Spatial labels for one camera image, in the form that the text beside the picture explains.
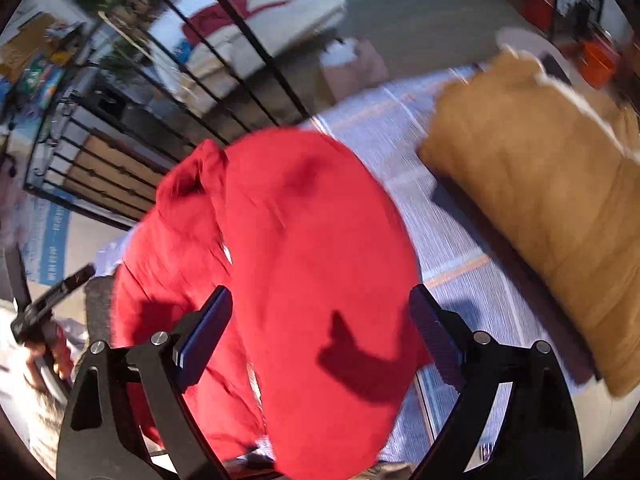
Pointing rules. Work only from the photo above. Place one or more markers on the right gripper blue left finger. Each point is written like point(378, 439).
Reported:
point(199, 333)

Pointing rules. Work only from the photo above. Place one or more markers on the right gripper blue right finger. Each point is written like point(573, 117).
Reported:
point(443, 333)

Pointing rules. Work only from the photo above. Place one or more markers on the red puffer jacket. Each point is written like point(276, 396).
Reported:
point(320, 350)

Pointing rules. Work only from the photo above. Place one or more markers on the mustard yellow garment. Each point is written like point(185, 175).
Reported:
point(553, 177)

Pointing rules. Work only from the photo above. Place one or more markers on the brown paper shopping bag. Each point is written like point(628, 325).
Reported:
point(349, 66)

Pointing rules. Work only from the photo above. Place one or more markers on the black iron railing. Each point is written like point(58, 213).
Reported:
point(111, 130)

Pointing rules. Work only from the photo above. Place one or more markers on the white bed with bedding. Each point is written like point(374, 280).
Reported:
point(201, 55)

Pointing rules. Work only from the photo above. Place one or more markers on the blue white wall poster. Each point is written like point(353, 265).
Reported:
point(43, 240)

